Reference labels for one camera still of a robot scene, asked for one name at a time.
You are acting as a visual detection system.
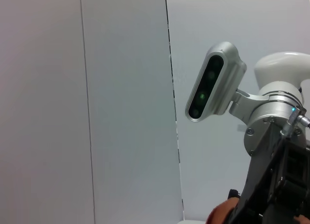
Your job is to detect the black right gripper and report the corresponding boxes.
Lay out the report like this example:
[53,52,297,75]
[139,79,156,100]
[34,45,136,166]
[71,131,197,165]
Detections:
[227,122,310,224]

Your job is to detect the black food bag orange handles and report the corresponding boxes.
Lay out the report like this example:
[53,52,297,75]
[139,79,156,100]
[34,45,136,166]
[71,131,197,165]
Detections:
[205,189,310,224]

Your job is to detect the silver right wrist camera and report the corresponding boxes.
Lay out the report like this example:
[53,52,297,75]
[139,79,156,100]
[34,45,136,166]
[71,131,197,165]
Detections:
[185,41,248,123]

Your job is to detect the black cable with silver plug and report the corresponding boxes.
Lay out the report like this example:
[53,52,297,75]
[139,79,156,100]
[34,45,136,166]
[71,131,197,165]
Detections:
[287,109,310,129]

